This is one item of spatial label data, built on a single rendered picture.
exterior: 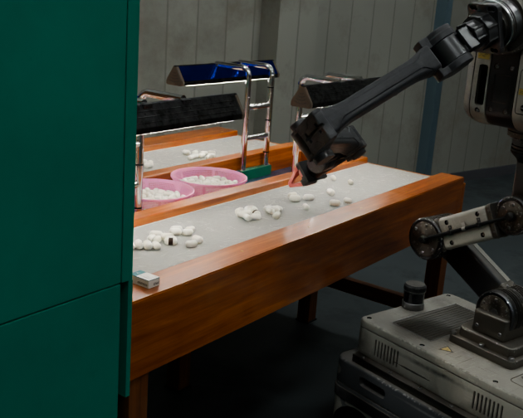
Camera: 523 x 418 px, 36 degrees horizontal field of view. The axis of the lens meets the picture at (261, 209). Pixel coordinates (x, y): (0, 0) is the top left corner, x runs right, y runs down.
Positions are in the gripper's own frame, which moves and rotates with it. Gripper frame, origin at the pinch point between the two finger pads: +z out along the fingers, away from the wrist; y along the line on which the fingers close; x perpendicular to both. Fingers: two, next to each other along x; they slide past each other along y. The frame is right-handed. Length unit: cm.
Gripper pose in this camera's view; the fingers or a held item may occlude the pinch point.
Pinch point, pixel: (290, 183)
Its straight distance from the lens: 236.5
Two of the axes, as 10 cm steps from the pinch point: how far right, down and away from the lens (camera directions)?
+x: 4.5, 8.8, -1.4
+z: -6.7, 4.3, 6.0
